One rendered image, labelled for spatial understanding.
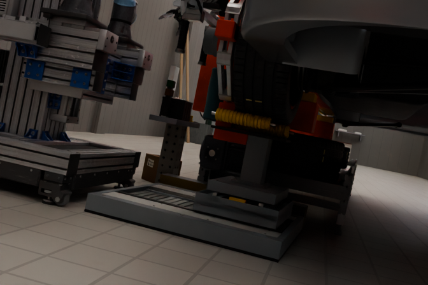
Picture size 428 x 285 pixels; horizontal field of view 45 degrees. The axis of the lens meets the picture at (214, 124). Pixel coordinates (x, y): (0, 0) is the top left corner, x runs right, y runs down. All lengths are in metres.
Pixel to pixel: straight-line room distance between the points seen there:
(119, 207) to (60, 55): 0.72
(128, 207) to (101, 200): 0.13
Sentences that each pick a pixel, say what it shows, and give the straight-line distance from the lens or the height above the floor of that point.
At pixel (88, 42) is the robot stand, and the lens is 2.35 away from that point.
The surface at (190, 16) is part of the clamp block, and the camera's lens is 2.36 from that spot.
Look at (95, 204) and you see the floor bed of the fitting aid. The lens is 2.24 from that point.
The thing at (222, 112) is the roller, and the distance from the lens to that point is 2.30.
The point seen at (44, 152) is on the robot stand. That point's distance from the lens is 2.29.
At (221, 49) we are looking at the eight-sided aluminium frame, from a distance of 2.21.
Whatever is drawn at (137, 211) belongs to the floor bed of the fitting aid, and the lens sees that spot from 2.16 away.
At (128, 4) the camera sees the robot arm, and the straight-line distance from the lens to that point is 2.89.
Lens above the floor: 0.46
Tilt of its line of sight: level
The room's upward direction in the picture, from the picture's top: 11 degrees clockwise
